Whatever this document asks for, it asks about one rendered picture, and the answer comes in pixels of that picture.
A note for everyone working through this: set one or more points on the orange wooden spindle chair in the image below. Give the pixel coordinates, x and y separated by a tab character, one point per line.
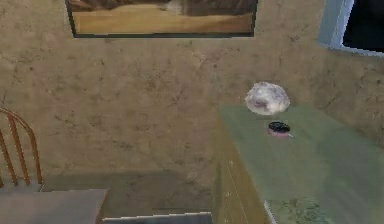
18	153

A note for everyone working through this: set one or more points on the window with pale blue frame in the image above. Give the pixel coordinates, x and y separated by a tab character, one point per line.
363	23

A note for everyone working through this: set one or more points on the pink pan with black inside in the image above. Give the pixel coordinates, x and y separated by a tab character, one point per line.
279	129

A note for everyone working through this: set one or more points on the white crumpled round object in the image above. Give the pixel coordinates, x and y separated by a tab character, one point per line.
267	98

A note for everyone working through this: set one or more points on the grey table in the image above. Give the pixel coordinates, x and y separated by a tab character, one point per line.
50	206

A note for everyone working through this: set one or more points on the green chest of drawers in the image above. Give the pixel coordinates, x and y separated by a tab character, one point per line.
300	166

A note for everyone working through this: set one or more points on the framed landscape wall picture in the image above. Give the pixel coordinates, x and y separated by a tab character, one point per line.
163	18

